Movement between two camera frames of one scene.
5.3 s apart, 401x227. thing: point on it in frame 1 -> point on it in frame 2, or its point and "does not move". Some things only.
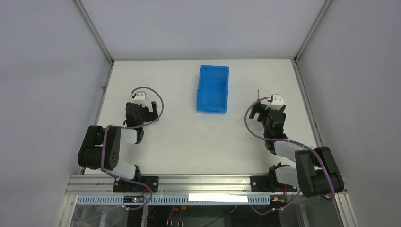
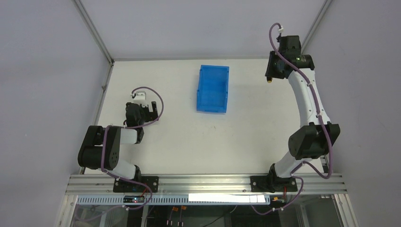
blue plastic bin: x=212 y=90 does not move
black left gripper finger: x=152 y=115 does not move
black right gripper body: x=263 y=110 -> x=271 y=67
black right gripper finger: x=260 y=109 -> x=276 y=66
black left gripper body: x=149 y=110 does not move
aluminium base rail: x=89 y=185 does not move
